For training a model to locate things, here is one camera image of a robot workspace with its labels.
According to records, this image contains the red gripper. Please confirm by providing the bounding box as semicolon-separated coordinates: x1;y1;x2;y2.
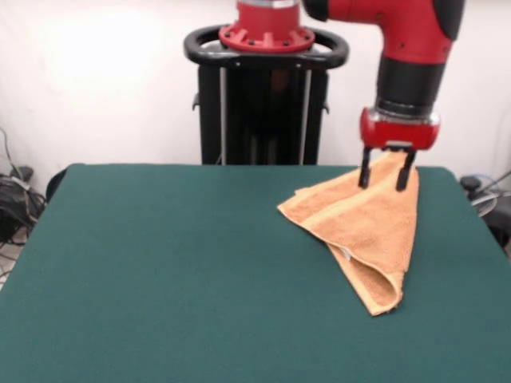
358;107;444;192

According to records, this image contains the orange terry towel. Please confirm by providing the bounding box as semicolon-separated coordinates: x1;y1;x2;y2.
277;153;422;318

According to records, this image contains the dark green table cloth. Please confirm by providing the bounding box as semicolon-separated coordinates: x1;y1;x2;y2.
0;163;511;383

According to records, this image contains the grey round pedestal foot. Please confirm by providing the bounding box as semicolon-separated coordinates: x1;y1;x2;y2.
470;190;500;218

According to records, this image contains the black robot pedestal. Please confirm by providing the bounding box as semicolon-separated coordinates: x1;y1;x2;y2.
183;24;351;167

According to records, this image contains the black cable bundle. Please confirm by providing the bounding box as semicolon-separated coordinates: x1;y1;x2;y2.
0;127;47;247

